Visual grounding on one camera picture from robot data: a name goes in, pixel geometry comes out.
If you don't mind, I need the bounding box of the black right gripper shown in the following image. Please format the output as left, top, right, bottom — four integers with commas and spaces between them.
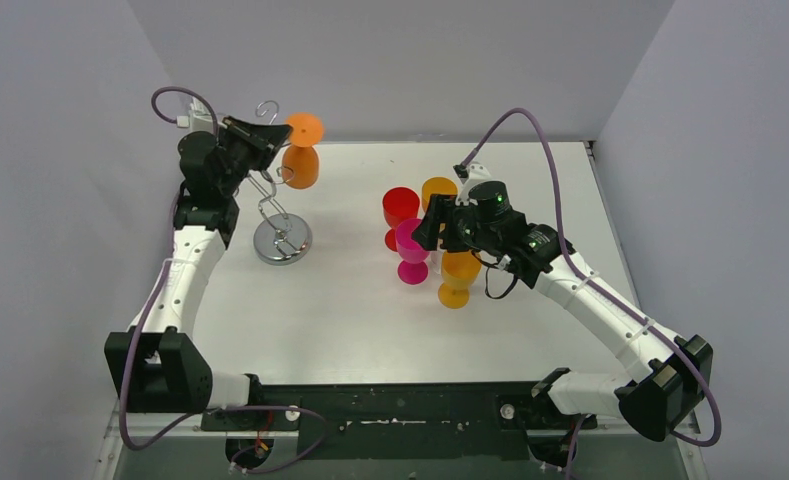
415, 192, 502, 253

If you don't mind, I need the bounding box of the orange wine glass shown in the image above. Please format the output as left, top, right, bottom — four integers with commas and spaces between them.
282, 112, 325, 190

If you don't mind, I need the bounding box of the pink wine glass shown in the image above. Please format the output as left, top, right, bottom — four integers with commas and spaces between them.
395, 218, 429, 285

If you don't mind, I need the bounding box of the red wine glass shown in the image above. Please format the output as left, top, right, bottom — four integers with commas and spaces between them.
382, 186, 421, 252

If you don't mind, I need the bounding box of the yellow wine glass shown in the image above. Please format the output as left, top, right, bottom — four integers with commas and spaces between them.
421, 176, 458, 212
437, 252, 483, 309

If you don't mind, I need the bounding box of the clear wine glass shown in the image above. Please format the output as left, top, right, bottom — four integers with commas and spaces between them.
429, 249, 444, 274

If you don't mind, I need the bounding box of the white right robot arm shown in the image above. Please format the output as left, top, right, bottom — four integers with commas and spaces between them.
412, 181, 713, 442

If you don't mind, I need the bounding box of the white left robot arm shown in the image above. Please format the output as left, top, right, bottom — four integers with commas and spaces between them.
104, 117, 292, 431

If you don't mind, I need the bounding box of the chrome wine glass rack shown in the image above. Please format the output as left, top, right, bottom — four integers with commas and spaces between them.
244, 99, 314, 267

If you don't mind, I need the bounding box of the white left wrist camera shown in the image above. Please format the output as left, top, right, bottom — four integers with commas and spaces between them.
174, 99, 215, 134

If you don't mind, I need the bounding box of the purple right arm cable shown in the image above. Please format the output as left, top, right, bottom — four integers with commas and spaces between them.
453, 107, 724, 480

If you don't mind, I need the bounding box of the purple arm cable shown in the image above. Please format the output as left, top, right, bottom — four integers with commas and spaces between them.
453, 107, 724, 480
116, 86, 332, 477

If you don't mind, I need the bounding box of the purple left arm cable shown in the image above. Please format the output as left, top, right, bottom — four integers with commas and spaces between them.
116, 86, 332, 477

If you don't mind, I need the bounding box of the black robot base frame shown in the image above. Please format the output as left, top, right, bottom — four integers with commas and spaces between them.
201, 381, 598, 471

